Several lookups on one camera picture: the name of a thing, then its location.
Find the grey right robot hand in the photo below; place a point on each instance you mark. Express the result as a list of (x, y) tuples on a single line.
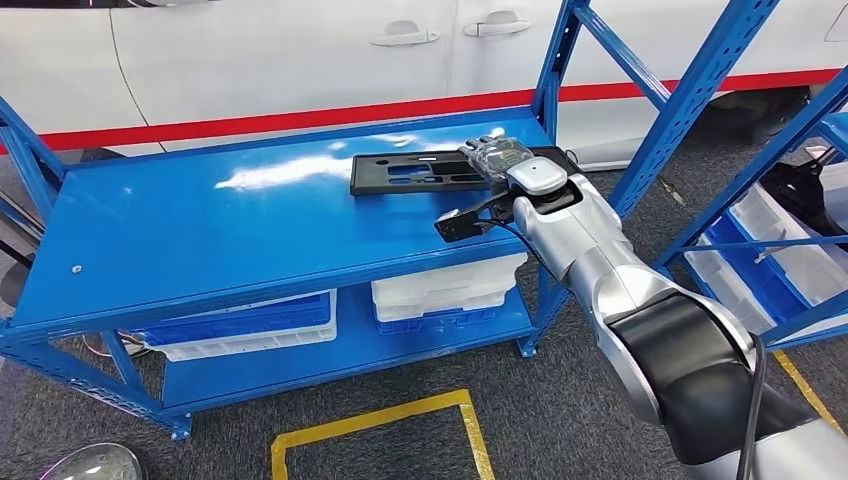
[(497, 159)]

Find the black plastic plate frame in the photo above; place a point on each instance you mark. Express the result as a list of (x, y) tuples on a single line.
[(371, 175)]

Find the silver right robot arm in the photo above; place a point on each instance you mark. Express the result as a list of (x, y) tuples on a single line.
[(583, 252)]

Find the blue metal shelf rack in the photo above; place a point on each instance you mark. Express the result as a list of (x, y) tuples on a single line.
[(199, 232), (748, 173)]

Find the white plastic bin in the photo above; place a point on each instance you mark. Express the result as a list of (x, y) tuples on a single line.
[(437, 288), (802, 265), (725, 288), (252, 348)]

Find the white car with red stripe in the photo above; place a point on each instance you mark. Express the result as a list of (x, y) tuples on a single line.
[(265, 66)]

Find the yellow floor tape square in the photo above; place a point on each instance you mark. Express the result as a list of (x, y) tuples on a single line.
[(805, 391), (371, 419)]

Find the black bulky object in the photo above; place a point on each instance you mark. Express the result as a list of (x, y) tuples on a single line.
[(798, 189)]

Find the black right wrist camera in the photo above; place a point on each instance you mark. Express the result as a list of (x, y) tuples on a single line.
[(457, 226)]

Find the chrome stanchion post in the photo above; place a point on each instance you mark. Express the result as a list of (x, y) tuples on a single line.
[(93, 344), (93, 464)]

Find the dark stanchion post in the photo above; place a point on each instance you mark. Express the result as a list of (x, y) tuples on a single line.
[(13, 285)]

